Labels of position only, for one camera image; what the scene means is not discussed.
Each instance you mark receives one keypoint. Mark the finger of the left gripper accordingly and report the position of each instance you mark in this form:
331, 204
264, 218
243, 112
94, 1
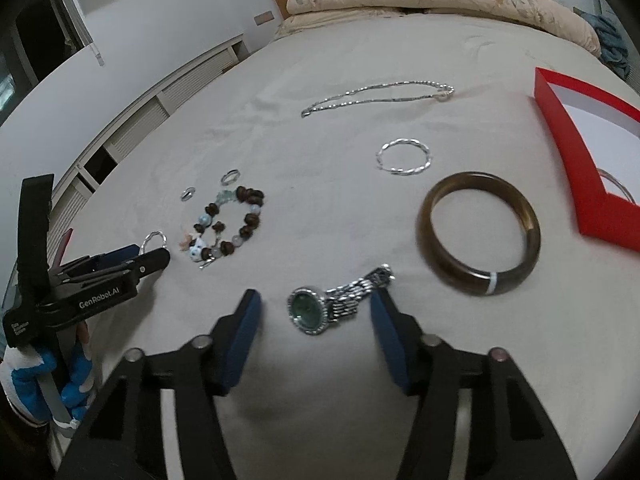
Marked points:
131, 271
91, 264

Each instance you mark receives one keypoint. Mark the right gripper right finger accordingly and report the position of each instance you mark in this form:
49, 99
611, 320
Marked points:
425, 366

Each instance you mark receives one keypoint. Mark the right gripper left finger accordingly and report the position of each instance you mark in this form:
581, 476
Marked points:
208, 366

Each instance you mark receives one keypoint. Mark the dark brown bangle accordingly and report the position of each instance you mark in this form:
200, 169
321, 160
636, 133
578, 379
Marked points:
458, 274

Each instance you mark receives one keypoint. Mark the silver green dial watch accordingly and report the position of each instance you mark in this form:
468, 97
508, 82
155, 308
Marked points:
313, 310

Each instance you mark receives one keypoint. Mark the thin silver hoop bangle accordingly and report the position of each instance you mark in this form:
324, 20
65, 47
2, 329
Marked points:
619, 185

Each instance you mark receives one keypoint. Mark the red jewelry box tray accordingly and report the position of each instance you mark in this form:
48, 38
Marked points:
599, 213

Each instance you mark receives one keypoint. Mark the blue white gloved hand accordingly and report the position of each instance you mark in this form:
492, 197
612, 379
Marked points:
23, 368

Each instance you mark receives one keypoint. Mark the red cased phone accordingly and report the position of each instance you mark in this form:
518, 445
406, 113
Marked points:
61, 248

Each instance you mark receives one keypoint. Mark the white bed sheet mattress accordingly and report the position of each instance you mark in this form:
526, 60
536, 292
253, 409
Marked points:
306, 165

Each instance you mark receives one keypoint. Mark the blue crumpled clothes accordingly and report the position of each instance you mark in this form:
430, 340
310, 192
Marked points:
614, 53

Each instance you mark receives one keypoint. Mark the white low wall cabinet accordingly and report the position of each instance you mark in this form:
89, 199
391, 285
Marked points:
124, 133

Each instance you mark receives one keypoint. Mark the wall switch plate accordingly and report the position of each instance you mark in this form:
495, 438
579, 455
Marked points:
263, 18

